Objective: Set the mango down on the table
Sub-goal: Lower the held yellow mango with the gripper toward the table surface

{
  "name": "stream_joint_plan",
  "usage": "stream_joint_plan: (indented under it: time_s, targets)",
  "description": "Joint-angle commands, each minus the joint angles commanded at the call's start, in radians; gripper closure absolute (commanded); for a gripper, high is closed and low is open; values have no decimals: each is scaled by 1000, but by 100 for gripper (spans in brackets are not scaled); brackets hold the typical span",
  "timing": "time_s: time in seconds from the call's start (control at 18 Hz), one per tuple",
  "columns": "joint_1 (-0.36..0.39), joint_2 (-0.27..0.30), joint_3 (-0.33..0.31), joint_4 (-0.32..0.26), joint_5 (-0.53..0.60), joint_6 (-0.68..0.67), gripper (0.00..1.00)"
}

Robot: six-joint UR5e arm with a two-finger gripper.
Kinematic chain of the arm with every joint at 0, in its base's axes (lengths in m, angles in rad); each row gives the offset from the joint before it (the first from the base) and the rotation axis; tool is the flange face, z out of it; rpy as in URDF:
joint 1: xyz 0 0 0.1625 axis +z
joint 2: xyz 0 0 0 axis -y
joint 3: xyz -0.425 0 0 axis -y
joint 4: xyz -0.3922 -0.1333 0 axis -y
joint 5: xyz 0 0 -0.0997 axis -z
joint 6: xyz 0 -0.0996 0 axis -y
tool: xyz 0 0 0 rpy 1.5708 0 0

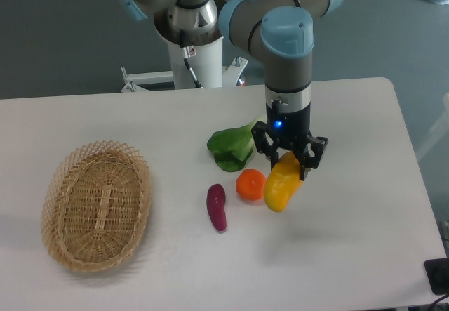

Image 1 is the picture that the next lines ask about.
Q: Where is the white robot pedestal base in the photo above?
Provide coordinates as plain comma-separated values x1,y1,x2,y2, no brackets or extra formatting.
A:
121,37,248,93

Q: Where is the green bok choy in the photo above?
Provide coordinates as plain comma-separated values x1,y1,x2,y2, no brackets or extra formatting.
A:
206,115,266,173

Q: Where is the yellow mango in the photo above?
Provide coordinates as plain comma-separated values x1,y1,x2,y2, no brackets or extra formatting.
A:
264,152,303,213

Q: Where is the black device at table edge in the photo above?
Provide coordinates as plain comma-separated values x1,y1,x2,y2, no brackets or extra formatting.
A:
424,258,448,295

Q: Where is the black grey robot cable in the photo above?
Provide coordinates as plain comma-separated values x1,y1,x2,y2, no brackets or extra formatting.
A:
178,29,204,90

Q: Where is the orange persimmon fruit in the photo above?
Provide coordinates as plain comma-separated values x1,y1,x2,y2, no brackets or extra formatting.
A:
235,169,267,201

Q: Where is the woven wicker basket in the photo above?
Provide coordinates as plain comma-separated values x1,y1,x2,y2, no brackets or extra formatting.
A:
41,140,152,272

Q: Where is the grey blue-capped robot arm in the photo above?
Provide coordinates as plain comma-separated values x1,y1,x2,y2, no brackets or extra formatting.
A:
121,0,344,179

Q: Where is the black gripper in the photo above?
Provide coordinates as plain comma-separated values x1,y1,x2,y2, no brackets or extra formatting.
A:
251,105,329,180

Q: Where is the purple sweet potato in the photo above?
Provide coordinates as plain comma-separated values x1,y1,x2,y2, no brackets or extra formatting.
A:
206,184,227,232

